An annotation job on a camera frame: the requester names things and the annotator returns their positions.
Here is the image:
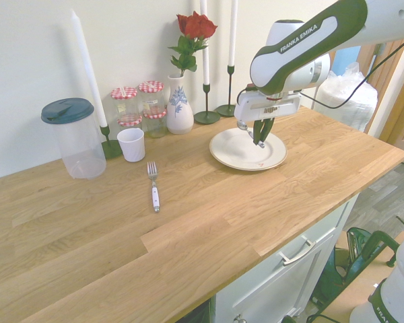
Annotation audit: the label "white handled metal fork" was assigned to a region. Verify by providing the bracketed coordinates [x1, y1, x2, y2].
[146, 161, 162, 214]

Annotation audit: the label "bubble wrap roll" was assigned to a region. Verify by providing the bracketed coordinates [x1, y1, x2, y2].
[314, 61, 380, 139]

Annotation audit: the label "wooden door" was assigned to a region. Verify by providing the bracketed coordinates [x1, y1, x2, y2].
[358, 32, 404, 159]

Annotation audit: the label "clear plastic pitcher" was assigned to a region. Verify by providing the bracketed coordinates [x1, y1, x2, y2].
[42, 114, 108, 180]

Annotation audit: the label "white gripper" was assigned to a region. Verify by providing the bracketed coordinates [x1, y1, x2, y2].
[234, 90, 303, 146]

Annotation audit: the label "white plate gold rim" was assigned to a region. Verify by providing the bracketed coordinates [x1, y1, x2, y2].
[209, 129, 288, 172]

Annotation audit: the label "metal spoon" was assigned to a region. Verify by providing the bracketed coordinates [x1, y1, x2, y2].
[236, 120, 267, 149]

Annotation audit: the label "white vase blue floral print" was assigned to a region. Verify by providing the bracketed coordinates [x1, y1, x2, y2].
[166, 73, 195, 136]

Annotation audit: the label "teal pitcher lid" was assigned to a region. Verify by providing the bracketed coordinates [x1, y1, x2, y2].
[40, 97, 96, 124]

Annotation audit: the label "silver drawer handle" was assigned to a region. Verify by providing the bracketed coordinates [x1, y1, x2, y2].
[278, 235, 317, 267]

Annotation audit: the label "glass jar red checkered lid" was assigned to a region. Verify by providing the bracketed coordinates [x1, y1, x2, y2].
[137, 80, 165, 116]
[110, 86, 139, 120]
[142, 106, 168, 139]
[116, 114, 143, 133]

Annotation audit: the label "white taper candle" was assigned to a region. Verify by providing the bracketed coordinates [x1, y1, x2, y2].
[228, 0, 239, 67]
[199, 0, 211, 86]
[69, 9, 108, 129]

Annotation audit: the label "white ribbed cup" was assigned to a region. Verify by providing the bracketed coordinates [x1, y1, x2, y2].
[116, 128, 146, 164]

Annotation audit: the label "tall black candle holder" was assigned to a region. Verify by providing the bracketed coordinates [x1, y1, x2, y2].
[215, 64, 238, 118]

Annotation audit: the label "red rose green leaves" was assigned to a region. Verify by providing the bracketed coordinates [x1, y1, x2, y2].
[168, 10, 219, 77]

